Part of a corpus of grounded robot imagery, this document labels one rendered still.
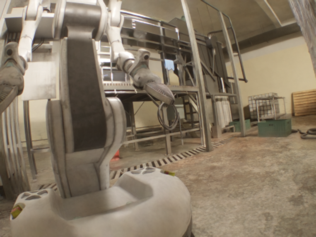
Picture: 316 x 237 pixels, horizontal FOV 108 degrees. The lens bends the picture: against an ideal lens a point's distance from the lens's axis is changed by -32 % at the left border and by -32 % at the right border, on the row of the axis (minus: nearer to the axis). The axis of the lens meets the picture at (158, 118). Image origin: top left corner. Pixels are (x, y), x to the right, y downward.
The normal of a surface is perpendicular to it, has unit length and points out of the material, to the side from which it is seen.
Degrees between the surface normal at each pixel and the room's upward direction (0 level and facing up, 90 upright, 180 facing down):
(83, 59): 70
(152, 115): 90
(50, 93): 90
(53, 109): 58
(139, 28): 90
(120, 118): 91
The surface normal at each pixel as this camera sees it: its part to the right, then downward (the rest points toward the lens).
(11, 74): 0.35, -0.76
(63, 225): 0.02, -0.83
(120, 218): 0.11, -0.96
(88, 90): 0.51, -0.42
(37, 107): 0.59, -0.08
